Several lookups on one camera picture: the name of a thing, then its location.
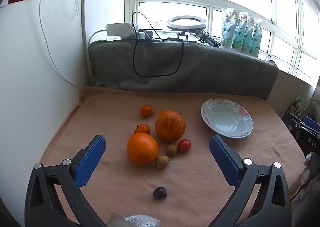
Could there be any white ring light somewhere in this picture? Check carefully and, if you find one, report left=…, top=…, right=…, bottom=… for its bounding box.
left=166, top=15, right=207, bottom=33

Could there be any floral teal refill pouch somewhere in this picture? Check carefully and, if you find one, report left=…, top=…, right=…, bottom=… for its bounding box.
left=232, top=11, right=248, bottom=51
left=220, top=8, right=238, bottom=50
left=241, top=15, right=257, bottom=53
left=250, top=19, right=263, bottom=58

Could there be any large smooth orange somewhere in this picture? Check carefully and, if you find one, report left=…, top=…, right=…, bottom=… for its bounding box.
left=127, top=132, right=159, bottom=167

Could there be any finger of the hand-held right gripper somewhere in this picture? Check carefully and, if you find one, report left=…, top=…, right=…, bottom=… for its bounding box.
left=284, top=112, right=320, bottom=132

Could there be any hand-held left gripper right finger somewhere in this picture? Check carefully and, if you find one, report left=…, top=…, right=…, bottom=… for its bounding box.
left=209, top=134, right=292, bottom=227

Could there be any green printed carton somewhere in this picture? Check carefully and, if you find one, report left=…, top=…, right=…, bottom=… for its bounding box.
left=287, top=96, right=307, bottom=117

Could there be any beige blanket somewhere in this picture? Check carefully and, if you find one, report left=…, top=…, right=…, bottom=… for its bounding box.
left=37, top=86, right=313, bottom=227

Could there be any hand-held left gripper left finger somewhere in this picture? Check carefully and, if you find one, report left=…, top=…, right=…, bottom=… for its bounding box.
left=24, top=134, right=108, bottom=227

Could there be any large rough-skinned orange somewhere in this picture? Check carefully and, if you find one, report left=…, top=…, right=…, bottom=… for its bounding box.
left=155, top=110, right=186, bottom=142

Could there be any black phone holder clamp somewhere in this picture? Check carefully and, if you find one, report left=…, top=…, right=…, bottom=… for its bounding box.
left=196, top=29, right=222, bottom=47

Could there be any white plug adapter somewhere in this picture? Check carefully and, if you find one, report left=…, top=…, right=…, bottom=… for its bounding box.
left=137, top=29, right=153, bottom=40

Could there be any red cherry tomato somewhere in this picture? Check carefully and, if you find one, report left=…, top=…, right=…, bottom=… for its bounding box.
left=177, top=139, right=192, bottom=153

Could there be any thin white cable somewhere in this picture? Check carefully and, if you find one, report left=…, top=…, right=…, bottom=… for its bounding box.
left=39, top=0, right=83, bottom=90

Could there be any small tangerine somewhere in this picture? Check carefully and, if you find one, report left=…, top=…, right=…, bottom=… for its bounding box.
left=140, top=105, right=154, bottom=119
left=134, top=123, right=151, bottom=135

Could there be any grey blanket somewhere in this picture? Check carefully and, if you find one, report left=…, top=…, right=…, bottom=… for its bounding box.
left=88, top=38, right=279, bottom=100

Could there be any white board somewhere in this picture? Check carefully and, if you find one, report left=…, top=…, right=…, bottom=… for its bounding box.
left=0, top=0, right=88, bottom=192

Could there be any black cable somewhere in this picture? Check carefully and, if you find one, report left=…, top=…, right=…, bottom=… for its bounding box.
left=131, top=11, right=185, bottom=78

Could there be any floral white plate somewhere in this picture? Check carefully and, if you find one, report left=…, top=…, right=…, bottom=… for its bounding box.
left=200, top=98, right=254, bottom=139

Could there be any white power adapter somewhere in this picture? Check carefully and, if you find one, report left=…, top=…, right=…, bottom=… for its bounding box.
left=105, top=23, right=134, bottom=40

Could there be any person's right forearm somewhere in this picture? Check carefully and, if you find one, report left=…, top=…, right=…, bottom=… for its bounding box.
left=297, top=152, right=320, bottom=201

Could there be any white fuzzy garment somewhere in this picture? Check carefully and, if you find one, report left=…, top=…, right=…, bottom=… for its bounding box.
left=107, top=213, right=162, bottom=227

